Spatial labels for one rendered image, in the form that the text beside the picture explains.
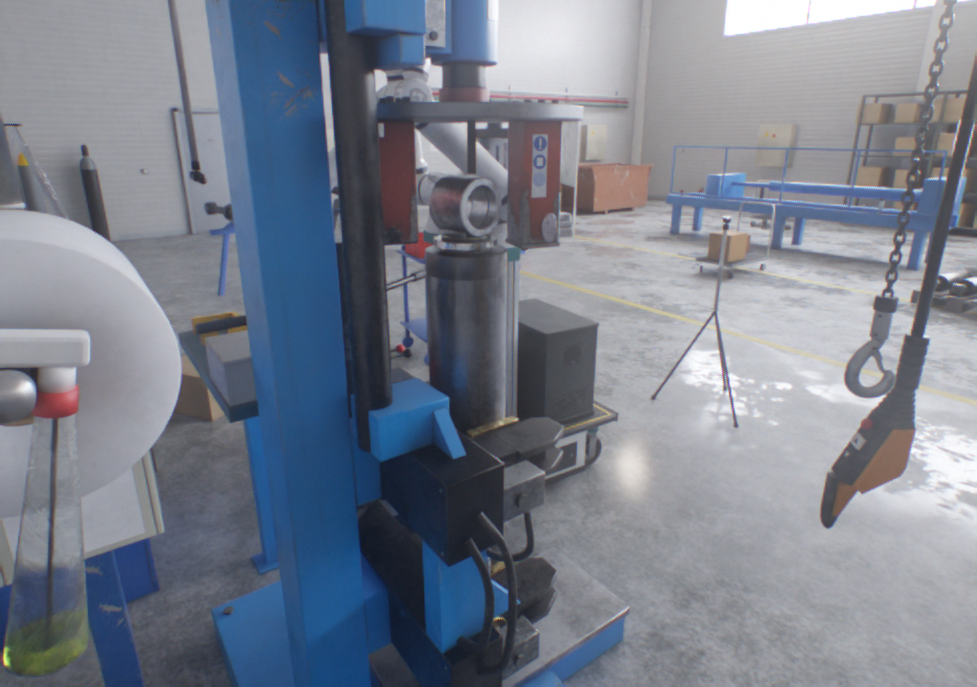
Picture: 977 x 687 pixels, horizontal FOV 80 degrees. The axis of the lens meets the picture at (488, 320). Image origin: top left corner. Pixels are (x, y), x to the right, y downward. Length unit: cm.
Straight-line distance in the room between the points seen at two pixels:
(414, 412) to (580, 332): 177
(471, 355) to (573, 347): 150
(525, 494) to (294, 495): 53
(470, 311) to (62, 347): 104
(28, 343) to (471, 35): 111
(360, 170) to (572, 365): 203
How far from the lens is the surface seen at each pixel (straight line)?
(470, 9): 146
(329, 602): 167
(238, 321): 203
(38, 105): 1197
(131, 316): 66
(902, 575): 318
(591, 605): 236
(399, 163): 142
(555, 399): 301
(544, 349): 287
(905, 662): 277
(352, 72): 118
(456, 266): 145
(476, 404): 157
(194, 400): 424
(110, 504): 102
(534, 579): 185
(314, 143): 127
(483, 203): 156
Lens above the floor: 175
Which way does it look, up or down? 18 degrees down
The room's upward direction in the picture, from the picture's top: straight up
